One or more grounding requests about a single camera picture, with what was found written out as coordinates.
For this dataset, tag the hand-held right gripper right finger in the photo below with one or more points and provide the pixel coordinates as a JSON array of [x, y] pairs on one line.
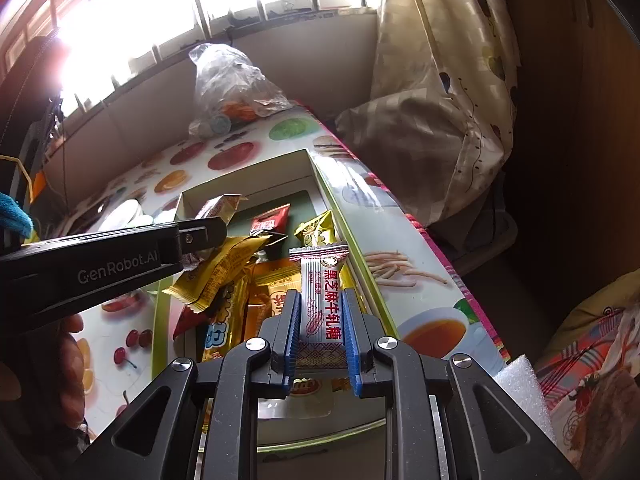
[[350, 345]]

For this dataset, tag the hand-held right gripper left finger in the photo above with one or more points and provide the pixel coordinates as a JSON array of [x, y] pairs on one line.
[[295, 345]]

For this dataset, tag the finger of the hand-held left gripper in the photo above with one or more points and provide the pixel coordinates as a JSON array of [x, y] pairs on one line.
[[207, 235]]

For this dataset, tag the white nougat candy packet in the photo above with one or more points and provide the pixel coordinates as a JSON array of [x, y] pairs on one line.
[[320, 310]]

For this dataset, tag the orange snack packet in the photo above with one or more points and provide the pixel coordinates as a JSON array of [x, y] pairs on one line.
[[272, 280]]

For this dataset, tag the green cardboard box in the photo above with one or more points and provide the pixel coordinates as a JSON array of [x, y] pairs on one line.
[[280, 200]]

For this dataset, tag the person's left hand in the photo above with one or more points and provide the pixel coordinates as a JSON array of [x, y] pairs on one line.
[[77, 375]]

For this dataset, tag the orange brown candy packet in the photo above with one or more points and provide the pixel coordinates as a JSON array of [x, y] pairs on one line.
[[220, 207]]

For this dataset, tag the blue cloth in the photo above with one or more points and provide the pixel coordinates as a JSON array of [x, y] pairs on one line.
[[12, 212]]

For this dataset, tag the olive gold candy packet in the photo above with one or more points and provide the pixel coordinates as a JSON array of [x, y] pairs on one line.
[[315, 230]]

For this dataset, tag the clear plastic bag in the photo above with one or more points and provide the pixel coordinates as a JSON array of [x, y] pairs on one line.
[[230, 85]]

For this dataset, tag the white foam sheet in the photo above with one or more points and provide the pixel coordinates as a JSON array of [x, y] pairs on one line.
[[520, 385]]

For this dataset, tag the window with metal bars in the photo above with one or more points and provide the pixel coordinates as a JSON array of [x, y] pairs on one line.
[[150, 10]]

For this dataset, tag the beige patterned curtain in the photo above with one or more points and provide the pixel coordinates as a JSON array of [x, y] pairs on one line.
[[440, 110]]

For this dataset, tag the colorful floral blanket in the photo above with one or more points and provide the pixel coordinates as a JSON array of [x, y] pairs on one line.
[[600, 385]]

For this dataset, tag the brown wooden wardrobe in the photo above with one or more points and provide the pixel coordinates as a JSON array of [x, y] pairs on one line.
[[575, 160]]

